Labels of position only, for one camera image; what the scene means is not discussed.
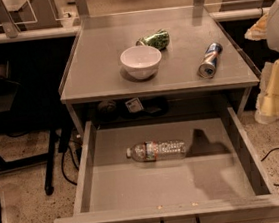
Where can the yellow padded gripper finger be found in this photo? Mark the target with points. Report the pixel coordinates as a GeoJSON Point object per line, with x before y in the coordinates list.
{"type": "Point", "coordinates": [258, 30]}
{"type": "Point", "coordinates": [267, 104]}

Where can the clear plastic water bottle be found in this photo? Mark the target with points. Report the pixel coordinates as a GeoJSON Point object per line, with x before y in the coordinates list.
{"type": "Point", "coordinates": [155, 151]}

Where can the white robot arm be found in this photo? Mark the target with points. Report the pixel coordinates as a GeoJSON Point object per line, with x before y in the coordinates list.
{"type": "Point", "coordinates": [272, 38]}

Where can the grey metal counter cabinet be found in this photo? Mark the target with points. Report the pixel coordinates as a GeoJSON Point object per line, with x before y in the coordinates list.
{"type": "Point", "coordinates": [96, 73]}

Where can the grey open top drawer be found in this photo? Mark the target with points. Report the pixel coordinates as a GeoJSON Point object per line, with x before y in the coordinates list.
{"type": "Point", "coordinates": [221, 180]}

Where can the dark round object under counter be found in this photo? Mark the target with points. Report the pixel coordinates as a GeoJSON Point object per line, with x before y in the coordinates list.
{"type": "Point", "coordinates": [107, 109]}

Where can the blue silver energy drink can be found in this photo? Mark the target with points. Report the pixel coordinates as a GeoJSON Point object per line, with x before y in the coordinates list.
{"type": "Point", "coordinates": [208, 66]}

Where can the green crumpled snack bag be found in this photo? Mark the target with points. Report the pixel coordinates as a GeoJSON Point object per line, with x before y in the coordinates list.
{"type": "Point", "coordinates": [159, 40]}

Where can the white ceramic bowl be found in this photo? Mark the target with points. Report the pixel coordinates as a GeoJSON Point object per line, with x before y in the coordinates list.
{"type": "Point", "coordinates": [141, 62]}

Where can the small white tag box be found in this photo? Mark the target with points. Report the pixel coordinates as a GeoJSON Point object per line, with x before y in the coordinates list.
{"type": "Point", "coordinates": [134, 105]}

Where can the black table leg frame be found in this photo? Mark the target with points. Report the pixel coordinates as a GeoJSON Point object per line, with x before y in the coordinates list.
{"type": "Point", "coordinates": [48, 157]}

